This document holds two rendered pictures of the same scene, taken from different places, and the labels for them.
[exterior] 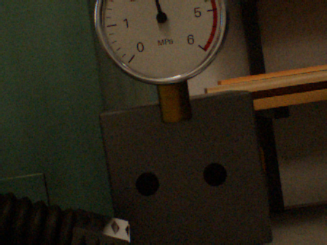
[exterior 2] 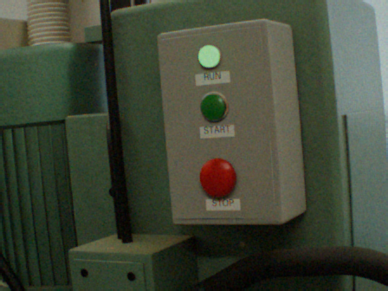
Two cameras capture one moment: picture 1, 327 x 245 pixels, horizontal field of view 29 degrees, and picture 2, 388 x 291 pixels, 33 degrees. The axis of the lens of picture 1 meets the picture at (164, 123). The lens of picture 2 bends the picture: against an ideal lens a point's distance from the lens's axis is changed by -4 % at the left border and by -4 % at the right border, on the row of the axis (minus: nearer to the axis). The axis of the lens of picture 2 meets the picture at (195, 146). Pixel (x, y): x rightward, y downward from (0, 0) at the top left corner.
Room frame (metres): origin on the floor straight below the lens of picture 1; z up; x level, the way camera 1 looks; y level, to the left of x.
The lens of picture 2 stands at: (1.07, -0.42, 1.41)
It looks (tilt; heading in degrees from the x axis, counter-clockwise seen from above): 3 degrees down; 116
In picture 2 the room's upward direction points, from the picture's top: 5 degrees counter-clockwise
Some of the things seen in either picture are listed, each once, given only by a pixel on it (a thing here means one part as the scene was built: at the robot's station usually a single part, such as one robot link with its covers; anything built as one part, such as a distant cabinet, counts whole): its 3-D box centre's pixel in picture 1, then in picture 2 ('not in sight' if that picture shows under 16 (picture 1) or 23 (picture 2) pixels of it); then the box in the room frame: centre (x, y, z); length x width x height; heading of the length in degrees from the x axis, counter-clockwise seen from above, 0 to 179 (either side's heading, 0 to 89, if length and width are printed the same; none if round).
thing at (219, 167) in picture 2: not in sight; (217, 177); (0.85, 0.06, 1.36); 0.03 x 0.01 x 0.03; 178
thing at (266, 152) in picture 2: not in sight; (232, 123); (0.85, 0.10, 1.40); 0.10 x 0.06 x 0.16; 178
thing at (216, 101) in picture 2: not in sight; (213, 106); (0.85, 0.06, 1.42); 0.02 x 0.01 x 0.02; 178
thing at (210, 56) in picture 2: not in sight; (209, 55); (0.85, 0.06, 1.46); 0.02 x 0.01 x 0.02; 178
